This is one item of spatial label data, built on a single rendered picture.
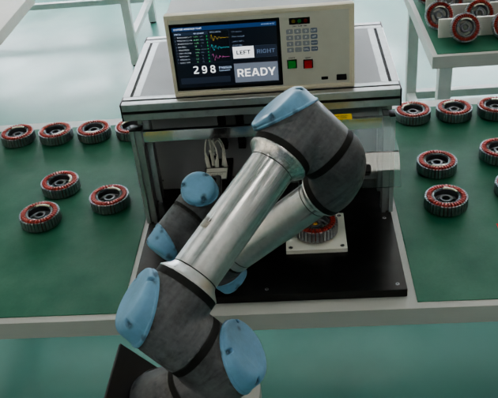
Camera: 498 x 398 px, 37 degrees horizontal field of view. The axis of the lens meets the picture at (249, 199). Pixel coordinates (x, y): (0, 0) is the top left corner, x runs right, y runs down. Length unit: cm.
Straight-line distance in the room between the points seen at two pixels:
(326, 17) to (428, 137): 73
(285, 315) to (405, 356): 101
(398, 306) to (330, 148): 52
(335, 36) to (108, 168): 89
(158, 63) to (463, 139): 95
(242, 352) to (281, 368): 137
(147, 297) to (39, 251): 88
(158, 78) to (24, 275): 61
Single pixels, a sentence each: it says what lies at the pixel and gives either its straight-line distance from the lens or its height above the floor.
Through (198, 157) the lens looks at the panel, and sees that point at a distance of 204.
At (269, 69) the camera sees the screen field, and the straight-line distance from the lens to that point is 178.
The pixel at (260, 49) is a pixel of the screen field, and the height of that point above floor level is 122.
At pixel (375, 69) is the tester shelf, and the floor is 111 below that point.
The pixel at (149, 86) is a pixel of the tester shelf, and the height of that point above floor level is 111.
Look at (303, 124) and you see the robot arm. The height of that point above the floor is 129.
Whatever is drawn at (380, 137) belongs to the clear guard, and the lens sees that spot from 168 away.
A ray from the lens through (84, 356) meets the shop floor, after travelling 277.
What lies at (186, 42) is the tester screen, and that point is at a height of 125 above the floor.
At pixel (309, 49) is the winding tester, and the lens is 176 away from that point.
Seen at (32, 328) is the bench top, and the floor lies 73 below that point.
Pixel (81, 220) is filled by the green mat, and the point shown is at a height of 75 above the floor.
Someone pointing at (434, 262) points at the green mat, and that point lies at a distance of 182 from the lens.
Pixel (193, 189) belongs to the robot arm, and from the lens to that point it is 153.
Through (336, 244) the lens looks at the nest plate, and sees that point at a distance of 182.
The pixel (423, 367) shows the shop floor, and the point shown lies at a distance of 260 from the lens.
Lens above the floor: 190
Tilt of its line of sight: 34 degrees down
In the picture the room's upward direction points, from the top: 6 degrees counter-clockwise
